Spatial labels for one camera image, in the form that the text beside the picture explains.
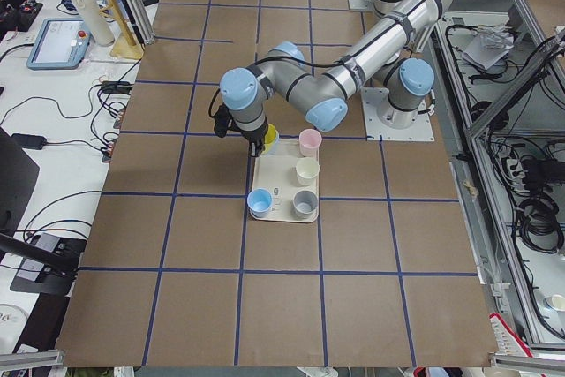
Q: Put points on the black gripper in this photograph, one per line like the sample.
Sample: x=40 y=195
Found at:
x=254 y=137

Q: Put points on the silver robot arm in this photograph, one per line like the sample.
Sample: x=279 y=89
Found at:
x=321 y=99

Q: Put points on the blue plastic cup near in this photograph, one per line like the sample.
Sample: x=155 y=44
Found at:
x=270 y=148

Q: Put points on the blue plastic cup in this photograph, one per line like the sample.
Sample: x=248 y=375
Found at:
x=270 y=148
x=259 y=202

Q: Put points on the blue plastic cup far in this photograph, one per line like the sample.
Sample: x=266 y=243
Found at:
x=259 y=202

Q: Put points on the pink plastic cup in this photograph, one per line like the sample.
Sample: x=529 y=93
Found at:
x=309 y=142

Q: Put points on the pale yellow plastic cup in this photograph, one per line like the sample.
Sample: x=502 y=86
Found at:
x=307 y=171

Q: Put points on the grey plastic cup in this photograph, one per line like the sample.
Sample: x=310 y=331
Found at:
x=305 y=204

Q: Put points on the cream serving tray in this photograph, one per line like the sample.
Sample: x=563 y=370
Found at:
x=277 y=174

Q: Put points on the wooden mug tree stand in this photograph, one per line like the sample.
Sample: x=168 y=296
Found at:
x=126 y=45

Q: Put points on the white thermos bottle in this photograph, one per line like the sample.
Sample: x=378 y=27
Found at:
x=90 y=12

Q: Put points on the blue teach pendant upper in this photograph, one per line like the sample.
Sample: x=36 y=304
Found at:
x=61 y=44

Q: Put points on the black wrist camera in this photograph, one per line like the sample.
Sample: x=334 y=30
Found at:
x=223 y=121

